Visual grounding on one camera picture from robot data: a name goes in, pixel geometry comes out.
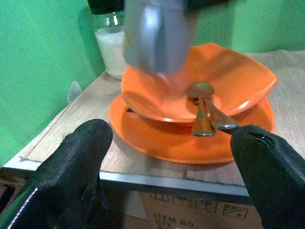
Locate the brown cardboard box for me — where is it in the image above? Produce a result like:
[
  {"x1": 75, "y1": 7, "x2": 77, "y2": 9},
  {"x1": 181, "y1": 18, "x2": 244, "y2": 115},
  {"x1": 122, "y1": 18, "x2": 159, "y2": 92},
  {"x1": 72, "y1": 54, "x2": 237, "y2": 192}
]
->
[{"x1": 123, "y1": 190, "x2": 264, "y2": 229}]

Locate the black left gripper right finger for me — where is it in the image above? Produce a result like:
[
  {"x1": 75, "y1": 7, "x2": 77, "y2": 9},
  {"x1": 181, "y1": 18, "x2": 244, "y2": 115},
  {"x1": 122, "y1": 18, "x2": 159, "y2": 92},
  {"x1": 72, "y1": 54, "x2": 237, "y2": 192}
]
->
[{"x1": 230, "y1": 125, "x2": 305, "y2": 229}]

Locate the beige woven placemat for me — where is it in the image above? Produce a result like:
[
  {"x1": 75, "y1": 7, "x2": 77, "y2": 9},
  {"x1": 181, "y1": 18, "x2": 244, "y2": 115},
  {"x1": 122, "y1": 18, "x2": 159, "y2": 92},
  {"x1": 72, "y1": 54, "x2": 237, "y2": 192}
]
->
[
  {"x1": 19, "y1": 71, "x2": 246, "y2": 187},
  {"x1": 245, "y1": 50, "x2": 305, "y2": 153}
]

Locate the orange round plate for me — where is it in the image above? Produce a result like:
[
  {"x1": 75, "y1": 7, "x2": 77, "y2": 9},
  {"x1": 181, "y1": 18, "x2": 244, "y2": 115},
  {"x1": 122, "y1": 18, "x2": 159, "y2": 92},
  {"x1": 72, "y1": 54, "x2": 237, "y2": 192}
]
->
[{"x1": 108, "y1": 94, "x2": 275, "y2": 165}]

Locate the orange square bowl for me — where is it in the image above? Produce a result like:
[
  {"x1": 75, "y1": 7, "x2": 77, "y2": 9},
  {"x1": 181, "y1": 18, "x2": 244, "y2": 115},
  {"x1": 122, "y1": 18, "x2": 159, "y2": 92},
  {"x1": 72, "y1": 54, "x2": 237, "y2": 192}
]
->
[{"x1": 121, "y1": 42, "x2": 279, "y2": 124}]

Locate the metal spoon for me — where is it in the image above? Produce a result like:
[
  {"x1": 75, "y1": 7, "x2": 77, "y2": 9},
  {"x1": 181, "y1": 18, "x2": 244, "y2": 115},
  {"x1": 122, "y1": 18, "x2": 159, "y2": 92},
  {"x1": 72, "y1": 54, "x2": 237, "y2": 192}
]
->
[
  {"x1": 188, "y1": 97, "x2": 240, "y2": 131},
  {"x1": 186, "y1": 82, "x2": 216, "y2": 137}
]

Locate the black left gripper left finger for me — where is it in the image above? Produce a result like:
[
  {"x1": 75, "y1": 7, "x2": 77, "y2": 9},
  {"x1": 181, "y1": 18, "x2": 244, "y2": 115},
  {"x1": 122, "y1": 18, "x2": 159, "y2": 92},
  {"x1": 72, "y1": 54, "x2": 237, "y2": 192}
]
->
[{"x1": 0, "y1": 118, "x2": 113, "y2": 229}]

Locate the glass jar with black lid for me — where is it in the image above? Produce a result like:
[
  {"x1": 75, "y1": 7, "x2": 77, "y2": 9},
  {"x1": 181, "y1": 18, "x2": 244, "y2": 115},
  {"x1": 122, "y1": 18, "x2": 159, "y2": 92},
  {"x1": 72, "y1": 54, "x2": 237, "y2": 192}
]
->
[{"x1": 87, "y1": 0, "x2": 128, "y2": 81}]

